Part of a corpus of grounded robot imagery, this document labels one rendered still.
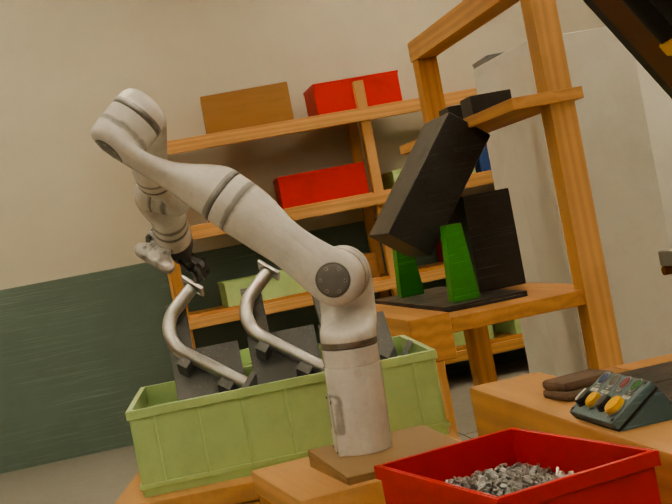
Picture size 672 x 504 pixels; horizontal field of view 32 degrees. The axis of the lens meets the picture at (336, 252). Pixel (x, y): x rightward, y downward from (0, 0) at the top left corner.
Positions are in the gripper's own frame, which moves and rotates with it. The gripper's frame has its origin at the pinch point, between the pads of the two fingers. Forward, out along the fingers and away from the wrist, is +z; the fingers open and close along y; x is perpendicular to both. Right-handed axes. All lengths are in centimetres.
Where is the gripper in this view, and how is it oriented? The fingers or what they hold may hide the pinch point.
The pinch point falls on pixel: (180, 268)
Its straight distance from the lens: 252.6
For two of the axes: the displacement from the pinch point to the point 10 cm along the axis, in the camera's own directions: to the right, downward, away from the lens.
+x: -5.4, 7.5, -3.9
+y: -8.4, -4.8, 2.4
